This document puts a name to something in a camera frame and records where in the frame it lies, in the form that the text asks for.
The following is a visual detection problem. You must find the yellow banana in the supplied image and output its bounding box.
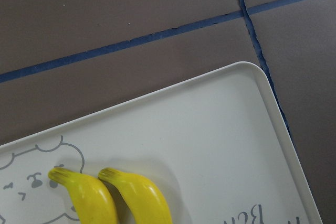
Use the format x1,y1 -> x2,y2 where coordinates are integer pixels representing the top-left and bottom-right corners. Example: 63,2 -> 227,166
48,167 -> 118,223
98,167 -> 173,223

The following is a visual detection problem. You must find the white bear tray plate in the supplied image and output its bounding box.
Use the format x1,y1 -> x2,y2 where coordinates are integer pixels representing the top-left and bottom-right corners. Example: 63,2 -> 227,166
1,62 -> 322,223

